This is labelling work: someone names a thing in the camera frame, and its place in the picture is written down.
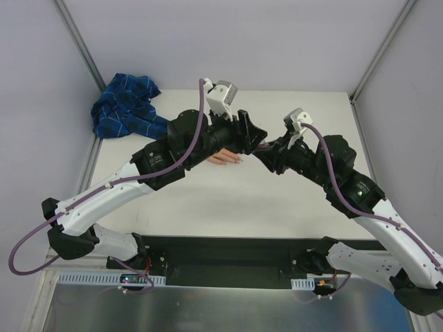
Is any white cable duct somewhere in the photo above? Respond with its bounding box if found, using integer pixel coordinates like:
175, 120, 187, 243
58, 271, 166, 287
291, 277, 316, 291

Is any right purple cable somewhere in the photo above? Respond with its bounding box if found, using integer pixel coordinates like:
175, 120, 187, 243
300, 122, 443, 270

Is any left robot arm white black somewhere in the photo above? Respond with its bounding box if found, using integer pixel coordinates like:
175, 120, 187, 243
42, 109, 267, 269

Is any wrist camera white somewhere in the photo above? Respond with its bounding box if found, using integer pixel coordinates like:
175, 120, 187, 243
283, 108, 313, 149
204, 78, 238, 121

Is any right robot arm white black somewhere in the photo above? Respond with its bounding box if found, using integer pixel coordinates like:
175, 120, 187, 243
253, 135, 442, 316

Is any left aluminium frame post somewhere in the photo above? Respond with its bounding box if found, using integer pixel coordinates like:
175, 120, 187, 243
53, 0, 106, 92

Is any right aluminium frame post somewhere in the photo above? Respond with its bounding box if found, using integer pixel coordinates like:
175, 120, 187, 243
349, 0, 419, 105

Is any blue plaid cloth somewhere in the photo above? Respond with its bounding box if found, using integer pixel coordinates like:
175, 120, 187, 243
91, 73, 168, 140

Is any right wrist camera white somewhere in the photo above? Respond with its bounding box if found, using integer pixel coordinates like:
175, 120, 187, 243
283, 108, 313, 149

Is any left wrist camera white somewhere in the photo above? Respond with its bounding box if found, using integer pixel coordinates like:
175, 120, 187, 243
204, 78, 238, 121

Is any right white cable duct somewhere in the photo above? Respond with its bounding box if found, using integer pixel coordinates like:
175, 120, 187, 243
291, 277, 316, 291

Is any left white cable duct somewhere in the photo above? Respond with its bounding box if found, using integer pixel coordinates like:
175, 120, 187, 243
58, 271, 166, 287

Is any purple cable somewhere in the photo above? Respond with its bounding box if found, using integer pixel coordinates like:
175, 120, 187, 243
8, 78, 210, 276
300, 122, 443, 270

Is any aluminium frame post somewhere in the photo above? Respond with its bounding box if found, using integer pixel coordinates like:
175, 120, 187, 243
349, 0, 419, 105
53, 0, 106, 92

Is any mannequin hand with nails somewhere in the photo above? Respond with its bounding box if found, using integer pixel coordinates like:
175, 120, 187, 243
208, 149, 243, 165

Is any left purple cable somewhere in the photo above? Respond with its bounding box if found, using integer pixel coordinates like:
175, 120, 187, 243
8, 78, 210, 276

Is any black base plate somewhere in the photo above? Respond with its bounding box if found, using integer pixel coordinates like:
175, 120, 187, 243
65, 233, 368, 288

